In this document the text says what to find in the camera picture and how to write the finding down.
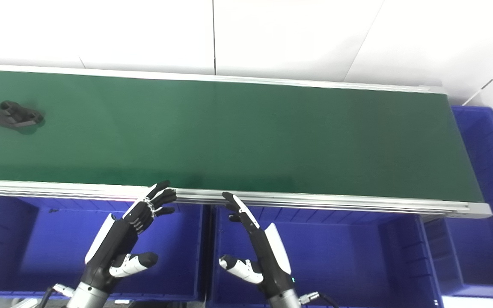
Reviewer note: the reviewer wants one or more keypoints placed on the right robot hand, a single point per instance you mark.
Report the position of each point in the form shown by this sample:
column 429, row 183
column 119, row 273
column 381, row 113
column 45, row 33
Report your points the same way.
column 268, row 252

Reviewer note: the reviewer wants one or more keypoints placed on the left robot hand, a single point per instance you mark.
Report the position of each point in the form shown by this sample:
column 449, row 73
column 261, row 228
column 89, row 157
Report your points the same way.
column 118, row 239

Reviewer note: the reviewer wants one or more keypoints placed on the black flanged metal part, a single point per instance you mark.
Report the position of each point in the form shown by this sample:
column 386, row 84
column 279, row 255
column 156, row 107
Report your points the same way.
column 15, row 115

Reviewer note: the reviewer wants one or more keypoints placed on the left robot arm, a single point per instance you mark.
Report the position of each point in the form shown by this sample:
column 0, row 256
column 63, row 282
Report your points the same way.
column 86, row 297

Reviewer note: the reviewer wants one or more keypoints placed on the blue plastic bin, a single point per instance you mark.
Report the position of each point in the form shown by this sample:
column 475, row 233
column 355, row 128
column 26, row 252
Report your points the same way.
column 349, row 256
column 486, row 192
column 37, row 248

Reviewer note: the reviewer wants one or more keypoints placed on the green conveyor belt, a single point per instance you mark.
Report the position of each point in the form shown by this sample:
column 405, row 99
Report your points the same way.
column 246, row 137

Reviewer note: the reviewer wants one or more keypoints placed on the aluminium conveyor frame rail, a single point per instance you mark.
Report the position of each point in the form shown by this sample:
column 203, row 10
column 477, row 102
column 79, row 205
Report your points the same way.
column 315, row 201
column 144, row 75

